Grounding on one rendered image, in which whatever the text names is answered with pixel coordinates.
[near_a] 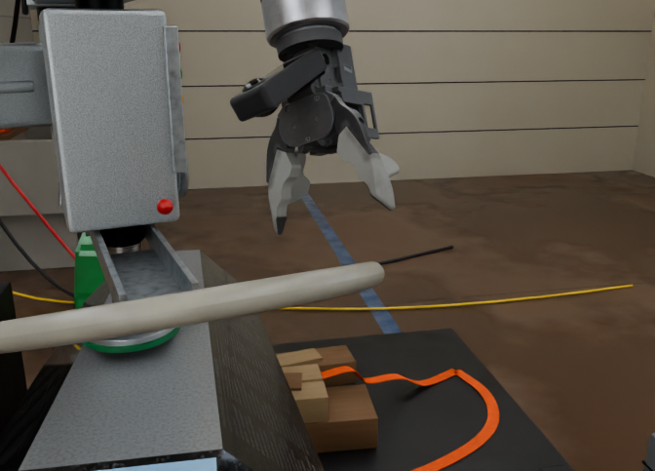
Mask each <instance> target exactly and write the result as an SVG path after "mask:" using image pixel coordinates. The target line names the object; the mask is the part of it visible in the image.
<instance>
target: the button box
mask: <svg viewBox="0 0 655 471"><path fill-rule="evenodd" d="M163 35H164V49H165V63H166V76H167V90H168V104H169V118H170V132H171V146H172V159H173V172H174V173H186V172H187V165H186V149H185V134H184V119H183V104H182V89H181V74H180V58H179V44H178V28H177V26H163Z"/></svg>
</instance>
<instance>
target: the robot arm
mask: <svg viewBox="0 0 655 471"><path fill-rule="evenodd" d="M260 2H261V9H262V15H263V21H264V27H265V33H266V39H267V42H268V44H269V45H270V46H271V47H274V48H276V49H277V52H278V58H279V60H281V61H283V62H284V63H283V64H282V65H280V66H279V67H277V68H276V69H274V70H273V71H271V72H270V73H268V74H267V75H265V76H264V77H262V78H255V79H252V80H250V81H249V82H248V83H247V84H246V86H245V87H244V88H243V90H242V91H241V92H240V93H239V94H237V95H236V96H234V97H233V98H231V99H230V104H231V106H232V108H233V110H234V112H235V113H236V115H237V117H238V119H239V120H240V121H242V122H245V121H247V120H249V119H251V118H253V117H266V116H269V115H271V114H272V113H274V112H275V111H276V109H277V108H278V106H279V105H280V104H282V109H281V111H280V112H279V114H278V118H277V123H276V127H275V130H274V131H273V133H272V136H271V137H270V140H269V143H268V148H267V160H266V182H267V183H268V198H269V205H270V211H271V216H272V220H273V225H274V230H275V233H276V234H278V235H282V233H283V230H284V227H285V223H286V220H287V206H288V204H290V203H292V202H295V201H297V200H299V199H302V198H303V197H305V195H306V194H307V193H308V191H309V187H310V180H309V179H308V178H307V177H306V176H305V175H304V174H303V169H304V165H305V161H306V155H305V154H307V153H308V152H309V151H310V155H314V156H323V155H326V154H333V153H337V154H338V155H339V157H340V158H341V159H342V160H343V161H345V162H348V163H350V164H351V165H353V166H354V168H355V169H356V171H357V173H358V176H359V179H361V180H362V181H364V182H365V183H366V184H367V186H368V188H369V191H370V193H371V194H370V196H371V197H372V198H374V199H375V200H376V201H377V202H379V203H380V204H381V205H383V206H384V207H385V208H386V209H388V210H389V211H393V210H394V209H395V199H394V192H393V187H392V184H391V181H390V177H392V176H394V175H396V174H397V173H398V172H399V171H400V169H399V166H398V165H397V164H396V163H395V161H394V160H392V159H391V158H389V157H387V156H385V155H383V154H381V153H378V152H377V151H376V150H375V148H374V147H373V146H372V144H371V143H370V139H371V138H373V139H379V133H378V128H377V123H376V117H375V111H374V105H373V99H372V94H371V93H369V92H364V91H359V90H358V86H357V81H356V75H355V69H354V63H353V58H352V52H351V46H348V45H345V44H343V40H342V38H343V37H345V35H346V34H347V33H348V32H349V29H350V25H349V20H348V14H347V8H346V2H345V0H260ZM365 105H369V106H370V112H371V118H372V124H373V128H369V127H368V125H367V119H366V109H365ZM296 147H298V151H295V148H296ZM294 151H295V152H294Z"/></svg>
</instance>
